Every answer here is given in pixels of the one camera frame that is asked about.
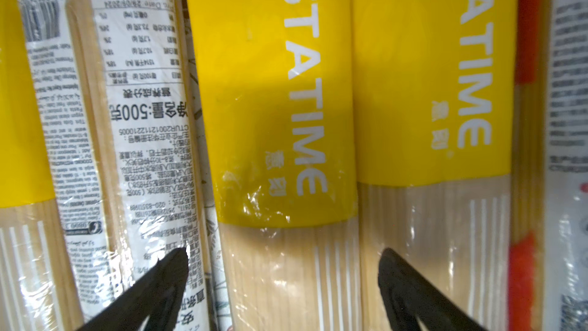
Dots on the dark blue spaghetti bag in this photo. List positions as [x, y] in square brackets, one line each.
[110, 81]

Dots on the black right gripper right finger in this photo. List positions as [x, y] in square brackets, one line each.
[413, 303]

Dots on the yellow spaghetti bag centre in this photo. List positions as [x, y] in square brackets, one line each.
[37, 285]

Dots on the yellow Pastatime spaghetti bag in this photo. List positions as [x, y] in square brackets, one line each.
[433, 99]
[275, 80]

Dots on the red spaghetti bag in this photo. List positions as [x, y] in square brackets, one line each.
[547, 286]

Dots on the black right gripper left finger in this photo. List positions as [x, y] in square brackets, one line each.
[152, 303]

